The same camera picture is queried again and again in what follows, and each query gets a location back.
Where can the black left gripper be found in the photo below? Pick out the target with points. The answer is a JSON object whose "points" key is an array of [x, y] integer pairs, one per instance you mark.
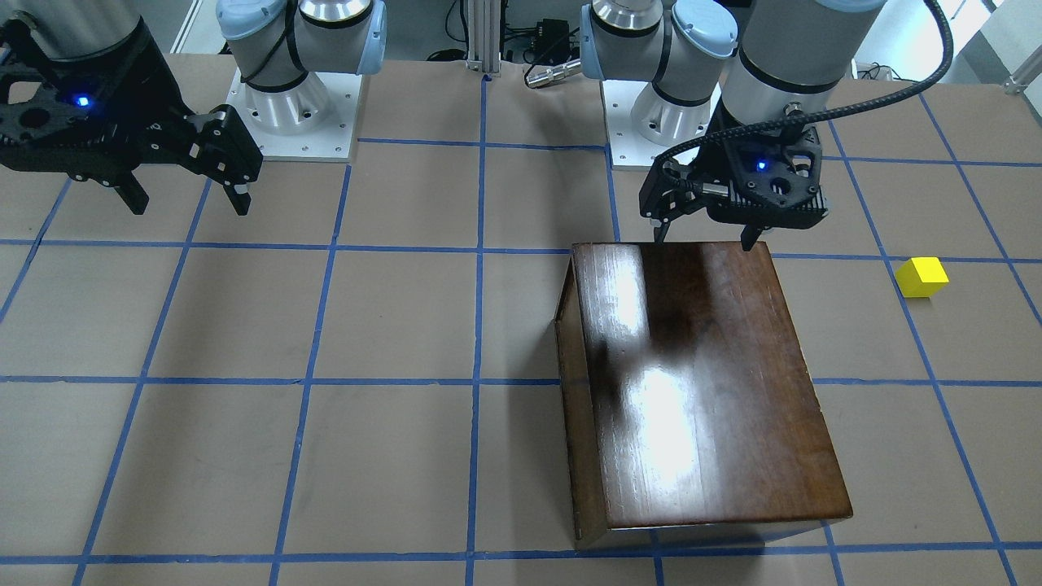
{"points": [[718, 165]]}

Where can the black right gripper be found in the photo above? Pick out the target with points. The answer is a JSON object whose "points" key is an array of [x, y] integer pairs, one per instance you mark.
{"points": [[149, 91]]}

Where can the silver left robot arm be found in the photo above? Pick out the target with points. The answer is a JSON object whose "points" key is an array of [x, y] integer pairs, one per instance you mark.
{"points": [[724, 102]]}

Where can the dark wooden drawer box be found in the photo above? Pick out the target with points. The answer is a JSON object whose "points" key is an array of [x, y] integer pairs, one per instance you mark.
{"points": [[690, 413]]}

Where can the yellow block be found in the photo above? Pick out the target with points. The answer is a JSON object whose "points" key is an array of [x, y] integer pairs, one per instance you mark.
{"points": [[921, 277]]}

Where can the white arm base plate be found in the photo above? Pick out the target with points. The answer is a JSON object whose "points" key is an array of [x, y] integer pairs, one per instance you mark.
{"points": [[640, 124], [314, 122]]}

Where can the aluminium frame post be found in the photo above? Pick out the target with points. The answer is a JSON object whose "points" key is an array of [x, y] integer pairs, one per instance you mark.
{"points": [[483, 37]]}

